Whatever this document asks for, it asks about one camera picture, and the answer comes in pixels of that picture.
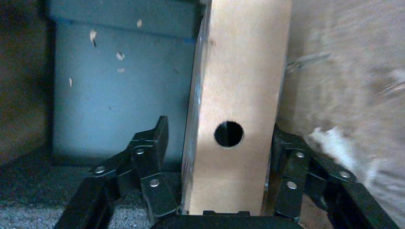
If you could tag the black foam bottom sheet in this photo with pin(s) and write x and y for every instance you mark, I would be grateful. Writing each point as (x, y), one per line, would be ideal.
(126, 101)

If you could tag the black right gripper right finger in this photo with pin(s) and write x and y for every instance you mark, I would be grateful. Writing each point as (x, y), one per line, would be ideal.
(345, 196)

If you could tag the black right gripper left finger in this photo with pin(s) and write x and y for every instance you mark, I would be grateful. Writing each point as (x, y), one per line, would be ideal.
(158, 196)

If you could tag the large open cardboard carton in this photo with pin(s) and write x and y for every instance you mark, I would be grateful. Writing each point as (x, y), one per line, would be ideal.
(335, 82)

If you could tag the black foam insert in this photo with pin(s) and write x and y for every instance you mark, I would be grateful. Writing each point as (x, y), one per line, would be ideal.
(31, 202)

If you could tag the small cardboard box with hole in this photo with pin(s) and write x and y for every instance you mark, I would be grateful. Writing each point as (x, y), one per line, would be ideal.
(240, 72)

